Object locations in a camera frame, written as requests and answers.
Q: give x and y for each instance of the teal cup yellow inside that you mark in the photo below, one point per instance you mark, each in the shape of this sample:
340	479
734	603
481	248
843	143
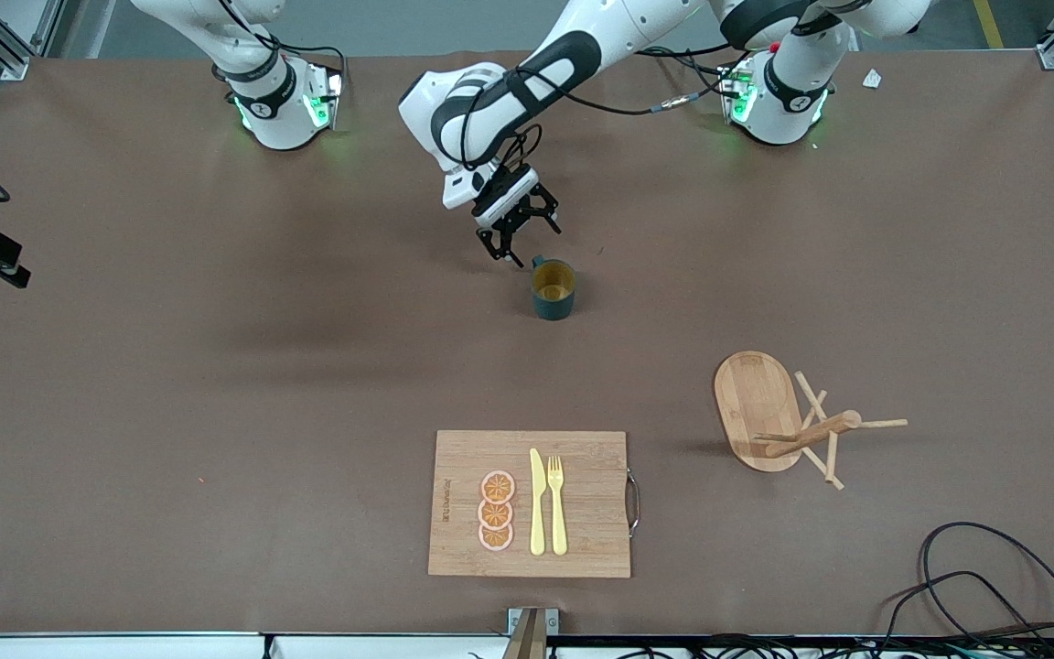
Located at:
553	307

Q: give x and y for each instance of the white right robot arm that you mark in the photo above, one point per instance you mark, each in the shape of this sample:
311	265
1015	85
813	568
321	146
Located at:
271	119

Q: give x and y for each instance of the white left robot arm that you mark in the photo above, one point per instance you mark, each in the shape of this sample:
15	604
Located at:
582	37

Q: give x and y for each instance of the wooden cup rack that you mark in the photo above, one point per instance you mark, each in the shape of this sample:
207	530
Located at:
751	412

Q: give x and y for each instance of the toy orange slice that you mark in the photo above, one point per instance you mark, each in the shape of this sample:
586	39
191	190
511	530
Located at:
498	485

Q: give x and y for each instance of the large table cover sheet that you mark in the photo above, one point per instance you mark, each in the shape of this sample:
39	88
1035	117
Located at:
262	320

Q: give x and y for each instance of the yellow plastic knife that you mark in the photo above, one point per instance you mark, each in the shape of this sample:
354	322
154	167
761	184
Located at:
537	513

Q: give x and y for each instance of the yellow plastic fork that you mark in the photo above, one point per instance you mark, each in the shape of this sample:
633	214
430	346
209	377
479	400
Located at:
558	522

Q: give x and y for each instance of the white paper scrap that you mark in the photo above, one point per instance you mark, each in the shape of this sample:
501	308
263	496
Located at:
872	79

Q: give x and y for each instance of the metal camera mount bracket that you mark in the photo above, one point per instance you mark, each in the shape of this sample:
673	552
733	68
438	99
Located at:
532	627

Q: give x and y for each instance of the white table edge rail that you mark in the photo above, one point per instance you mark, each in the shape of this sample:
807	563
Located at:
124	646

